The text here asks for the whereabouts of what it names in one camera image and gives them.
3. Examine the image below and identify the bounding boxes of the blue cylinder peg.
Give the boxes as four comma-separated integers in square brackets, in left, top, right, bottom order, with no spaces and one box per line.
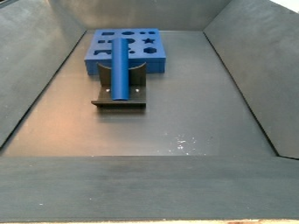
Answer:
[111,38,128,101]

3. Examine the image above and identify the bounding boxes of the dark curved cradle holder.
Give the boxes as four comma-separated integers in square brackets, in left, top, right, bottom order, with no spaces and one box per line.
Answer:
[91,64,146,108]

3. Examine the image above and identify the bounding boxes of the blue shape sorter block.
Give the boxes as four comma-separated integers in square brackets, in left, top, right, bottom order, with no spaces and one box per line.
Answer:
[84,28,166,75]

